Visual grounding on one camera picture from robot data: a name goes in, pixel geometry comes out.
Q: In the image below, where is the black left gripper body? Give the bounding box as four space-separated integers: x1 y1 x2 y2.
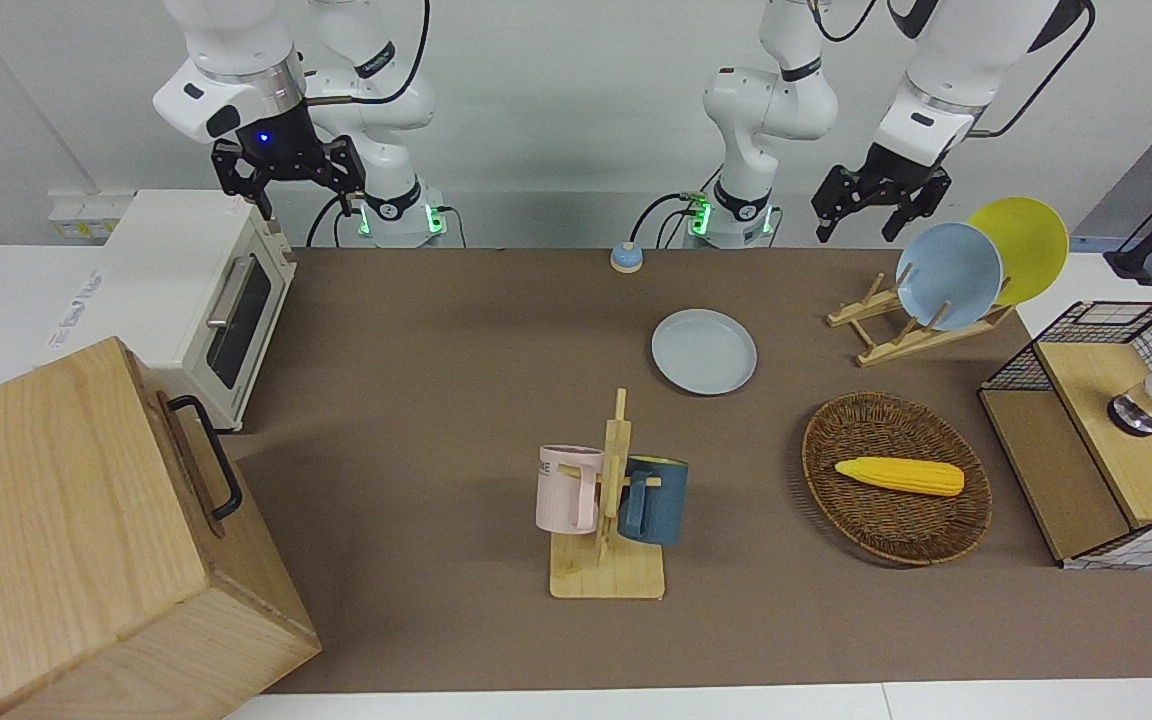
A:
814 143 952 217

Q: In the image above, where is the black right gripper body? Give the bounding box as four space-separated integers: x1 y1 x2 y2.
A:
212 105 367 196

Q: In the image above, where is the gray round plate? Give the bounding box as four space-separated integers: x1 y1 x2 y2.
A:
651 309 758 396

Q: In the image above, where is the light blue plate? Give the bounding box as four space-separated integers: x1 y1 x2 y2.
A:
896 222 1004 332

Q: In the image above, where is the wooden plate rack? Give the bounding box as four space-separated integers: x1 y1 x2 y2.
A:
827 272 1017 368

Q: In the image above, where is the yellow plate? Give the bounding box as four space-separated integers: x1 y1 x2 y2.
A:
967 196 1070 307

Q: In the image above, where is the white toaster oven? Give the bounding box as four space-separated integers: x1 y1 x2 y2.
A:
44 189 297 433

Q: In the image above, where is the brown table mat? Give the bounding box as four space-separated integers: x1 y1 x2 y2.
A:
226 248 1152 694

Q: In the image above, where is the yellow corn cob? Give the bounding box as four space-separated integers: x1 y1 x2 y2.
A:
834 457 966 497

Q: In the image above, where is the brown wicker basket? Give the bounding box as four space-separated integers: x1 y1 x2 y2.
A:
802 392 993 567

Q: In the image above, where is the dark blue mug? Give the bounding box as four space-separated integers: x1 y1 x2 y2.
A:
619 456 689 547

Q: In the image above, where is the pink mug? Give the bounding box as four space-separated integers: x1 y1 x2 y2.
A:
536 445 605 535

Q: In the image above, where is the wooden drawer cabinet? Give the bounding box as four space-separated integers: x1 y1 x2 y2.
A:
0 337 323 720

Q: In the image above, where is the wooden mug tree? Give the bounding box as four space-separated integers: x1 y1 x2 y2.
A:
549 388 667 601

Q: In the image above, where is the black base cable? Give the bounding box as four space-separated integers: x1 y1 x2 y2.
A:
631 190 709 248
305 193 352 248

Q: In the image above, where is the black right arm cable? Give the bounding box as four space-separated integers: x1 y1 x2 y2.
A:
301 0 432 106

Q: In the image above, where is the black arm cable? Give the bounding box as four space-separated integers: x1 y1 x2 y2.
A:
971 0 1097 138
301 0 432 106

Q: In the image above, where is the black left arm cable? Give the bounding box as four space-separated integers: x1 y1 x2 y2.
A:
971 0 1097 138

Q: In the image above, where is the white wall socket strip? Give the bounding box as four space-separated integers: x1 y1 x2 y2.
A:
48 190 137 241

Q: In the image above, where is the black drawer handle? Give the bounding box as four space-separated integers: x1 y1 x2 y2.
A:
168 395 244 522

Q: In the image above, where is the wire shelf with wooden boards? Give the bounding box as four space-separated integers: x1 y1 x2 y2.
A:
978 300 1152 571

